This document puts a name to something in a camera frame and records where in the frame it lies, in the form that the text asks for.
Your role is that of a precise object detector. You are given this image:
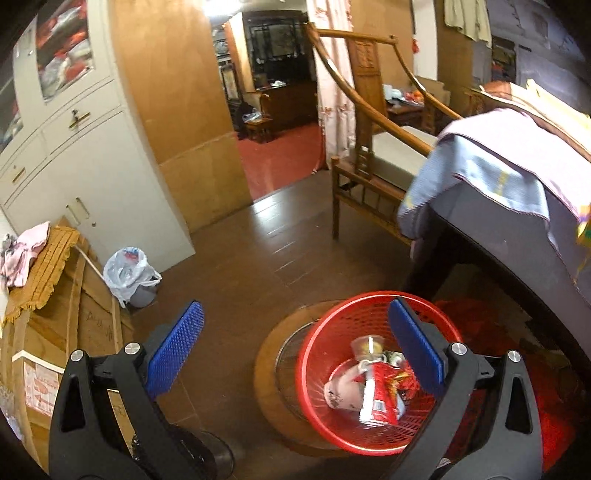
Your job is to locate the brown pillow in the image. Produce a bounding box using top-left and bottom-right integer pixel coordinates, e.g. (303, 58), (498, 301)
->
(480, 79), (536, 104)

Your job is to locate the red plastic basket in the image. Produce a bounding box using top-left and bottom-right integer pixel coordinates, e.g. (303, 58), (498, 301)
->
(295, 290), (467, 457)

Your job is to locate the white printed paper cup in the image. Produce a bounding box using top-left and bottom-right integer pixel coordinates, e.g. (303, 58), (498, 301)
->
(323, 360), (371, 409)

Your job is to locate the grey blue blanket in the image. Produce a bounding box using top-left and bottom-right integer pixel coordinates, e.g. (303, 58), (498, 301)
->
(397, 138), (591, 333)

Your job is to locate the grey chair cushion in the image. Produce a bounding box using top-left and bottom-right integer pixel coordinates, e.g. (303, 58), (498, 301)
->
(372, 126), (437, 191)

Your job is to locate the red snack wrapper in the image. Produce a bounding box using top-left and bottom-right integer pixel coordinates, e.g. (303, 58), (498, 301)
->
(358, 362), (419, 426)

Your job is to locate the white metal cabinet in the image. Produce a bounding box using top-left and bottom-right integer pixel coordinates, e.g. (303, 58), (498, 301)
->
(0, 0), (197, 278)

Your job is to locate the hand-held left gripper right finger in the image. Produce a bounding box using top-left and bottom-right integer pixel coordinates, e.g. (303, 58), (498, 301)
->
(382, 298), (544, 480)

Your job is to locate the pink cloth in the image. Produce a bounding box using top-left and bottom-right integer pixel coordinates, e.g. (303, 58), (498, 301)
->
(0, 222), (51, 288)

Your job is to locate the purple bed sheet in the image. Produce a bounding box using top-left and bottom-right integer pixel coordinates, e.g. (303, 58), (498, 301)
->
(436, 108), (591, 217)

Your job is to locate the clear plastic cup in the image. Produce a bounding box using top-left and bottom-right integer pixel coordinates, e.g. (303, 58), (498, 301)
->
(351, 336), (386, 363)

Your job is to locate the pale hanging cloth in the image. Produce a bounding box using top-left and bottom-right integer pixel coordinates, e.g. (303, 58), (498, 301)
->
(443, 0), (493, 47)

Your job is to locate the yellow cloth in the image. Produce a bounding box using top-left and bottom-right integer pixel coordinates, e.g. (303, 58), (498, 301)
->
(522, 78), (589, 118)

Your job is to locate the dark wooden side table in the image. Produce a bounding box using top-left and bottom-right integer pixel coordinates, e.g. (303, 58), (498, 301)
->
(387, 99), (430, 127)

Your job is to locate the dark display cabinet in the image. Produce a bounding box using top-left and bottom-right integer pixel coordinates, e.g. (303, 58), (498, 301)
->
(242, 11), (319, 132)

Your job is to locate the dark bed frame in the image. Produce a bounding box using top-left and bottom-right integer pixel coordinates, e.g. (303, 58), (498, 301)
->
(402, 217), (591, 370)

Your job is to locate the red and white curtain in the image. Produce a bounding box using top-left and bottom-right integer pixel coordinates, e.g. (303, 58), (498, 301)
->
(305, 0), (357, 171)

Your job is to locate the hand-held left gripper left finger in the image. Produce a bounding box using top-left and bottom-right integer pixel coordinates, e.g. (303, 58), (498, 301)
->
(47, 300), (218, 480)

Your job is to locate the small wooden stool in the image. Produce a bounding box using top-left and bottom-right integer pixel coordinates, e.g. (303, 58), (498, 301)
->
(244, 116), (274, 143)

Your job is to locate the small bin with plastic bag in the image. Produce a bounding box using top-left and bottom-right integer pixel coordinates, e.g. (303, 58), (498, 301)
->
(102, 247), (163, 308)

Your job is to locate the large cardboard box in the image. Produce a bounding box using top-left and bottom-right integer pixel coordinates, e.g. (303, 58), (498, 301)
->
(0, 217), (137, 472)

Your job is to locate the wooden armchair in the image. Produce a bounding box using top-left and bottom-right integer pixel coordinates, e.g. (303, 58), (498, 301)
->
(305, 22), (465, 245)

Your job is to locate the grey waste bin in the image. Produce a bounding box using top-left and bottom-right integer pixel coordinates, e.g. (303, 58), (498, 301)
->
(128, 284), (160, 309)

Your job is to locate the round wooden stool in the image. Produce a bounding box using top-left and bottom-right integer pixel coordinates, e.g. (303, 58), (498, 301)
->
(253, 300), (444, 457)

